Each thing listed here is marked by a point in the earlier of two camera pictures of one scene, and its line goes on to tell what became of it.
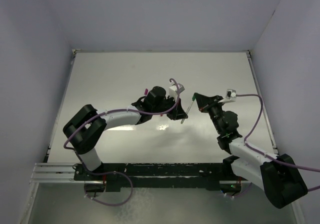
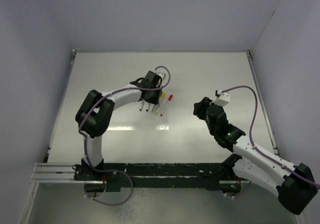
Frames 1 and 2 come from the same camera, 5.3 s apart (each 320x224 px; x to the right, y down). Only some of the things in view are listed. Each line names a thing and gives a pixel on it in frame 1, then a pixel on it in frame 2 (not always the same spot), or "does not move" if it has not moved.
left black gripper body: [164, 104] to [154, 96]
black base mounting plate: [200, 176] does not move
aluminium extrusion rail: [55, 173] does not move
